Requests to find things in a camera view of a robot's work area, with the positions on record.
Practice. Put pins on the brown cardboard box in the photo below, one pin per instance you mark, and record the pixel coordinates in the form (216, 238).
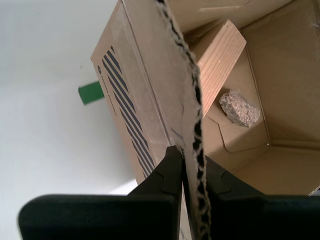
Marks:
(150, 87)

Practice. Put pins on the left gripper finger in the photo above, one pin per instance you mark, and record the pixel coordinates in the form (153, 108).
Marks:
(262, 217)
(100, 217)

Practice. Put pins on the small green tape square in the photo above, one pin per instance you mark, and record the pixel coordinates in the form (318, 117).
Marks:
(91, 92)

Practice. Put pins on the light wooden block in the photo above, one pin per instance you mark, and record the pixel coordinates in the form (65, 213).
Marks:
(220, 57)

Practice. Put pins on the speckled pink granite rock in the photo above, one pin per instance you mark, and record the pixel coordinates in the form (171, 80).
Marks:
(240, 110)

